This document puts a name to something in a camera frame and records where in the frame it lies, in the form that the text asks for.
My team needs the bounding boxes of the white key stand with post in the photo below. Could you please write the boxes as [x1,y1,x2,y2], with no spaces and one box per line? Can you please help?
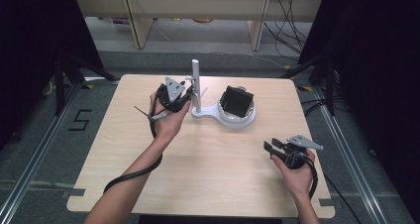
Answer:
[184,58,257,130]

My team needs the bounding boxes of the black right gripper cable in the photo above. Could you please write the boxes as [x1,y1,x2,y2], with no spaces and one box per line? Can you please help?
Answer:
[285,151,364,224]

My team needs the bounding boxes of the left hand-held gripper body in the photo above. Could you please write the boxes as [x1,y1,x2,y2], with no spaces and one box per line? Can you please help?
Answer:
[157,76,194,114]

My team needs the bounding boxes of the aluminium floor rail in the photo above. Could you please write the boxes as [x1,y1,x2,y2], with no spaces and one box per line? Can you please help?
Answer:
[0,82,83,224]
[311,84,388,224]

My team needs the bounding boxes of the grey cable plug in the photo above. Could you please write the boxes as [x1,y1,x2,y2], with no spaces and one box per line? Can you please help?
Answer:
[134,105,168,122]

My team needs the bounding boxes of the black hanging cables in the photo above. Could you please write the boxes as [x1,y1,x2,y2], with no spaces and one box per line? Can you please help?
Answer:
[262,0,315,60]

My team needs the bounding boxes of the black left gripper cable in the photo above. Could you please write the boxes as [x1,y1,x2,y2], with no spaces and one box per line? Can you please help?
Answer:
[102,83,164,194]

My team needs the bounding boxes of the black floor cables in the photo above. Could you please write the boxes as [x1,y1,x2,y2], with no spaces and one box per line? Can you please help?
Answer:
[302,96,335,117]

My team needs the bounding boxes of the person's left hand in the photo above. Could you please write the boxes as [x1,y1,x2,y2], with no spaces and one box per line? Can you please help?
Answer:
[149,91,192,145]

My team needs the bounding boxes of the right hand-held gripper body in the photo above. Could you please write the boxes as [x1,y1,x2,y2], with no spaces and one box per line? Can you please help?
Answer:
[279,134,325,170]

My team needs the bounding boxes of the black metal stand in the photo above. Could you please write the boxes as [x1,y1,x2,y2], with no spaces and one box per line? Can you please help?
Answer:
[52,51,119,117]
[279,51,339,117]

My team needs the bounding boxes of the beige wooden desk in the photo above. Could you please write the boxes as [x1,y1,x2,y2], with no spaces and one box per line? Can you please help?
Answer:
[72,0,323,52]

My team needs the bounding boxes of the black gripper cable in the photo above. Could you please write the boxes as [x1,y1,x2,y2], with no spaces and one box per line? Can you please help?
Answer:
[102,83,164,194]
[285,151,364,224]

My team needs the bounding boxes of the person's right hand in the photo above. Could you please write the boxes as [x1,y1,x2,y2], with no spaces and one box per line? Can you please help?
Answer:
[270,148,318,199]

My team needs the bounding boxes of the black curtain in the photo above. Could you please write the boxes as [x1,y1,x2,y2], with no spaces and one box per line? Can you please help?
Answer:
[0,0,104,150]
[297,0,420,218]

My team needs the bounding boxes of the black square box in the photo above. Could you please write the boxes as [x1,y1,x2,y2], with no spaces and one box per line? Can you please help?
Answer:
[219,84,255,119]

